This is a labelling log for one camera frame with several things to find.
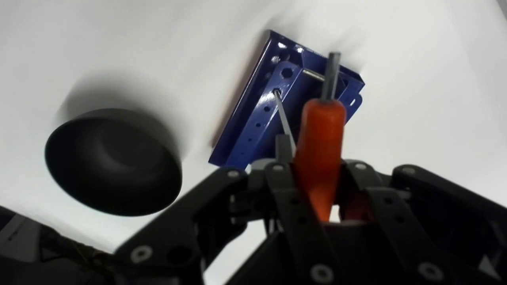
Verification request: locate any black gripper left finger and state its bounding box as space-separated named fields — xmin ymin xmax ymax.
xmin=114 ymin=160 xmax=345 ymax=285

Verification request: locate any silver hex key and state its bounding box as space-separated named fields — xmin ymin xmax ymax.
xmin=271 ymin=67 xmax=328 ymax=162

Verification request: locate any black bowl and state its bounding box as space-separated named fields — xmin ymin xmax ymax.
xmin=43 ymin=108 xmax=184 ymax=217

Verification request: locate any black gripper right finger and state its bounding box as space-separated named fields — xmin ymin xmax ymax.
xmin=336 ymin=158 xmax=507 ymax=285

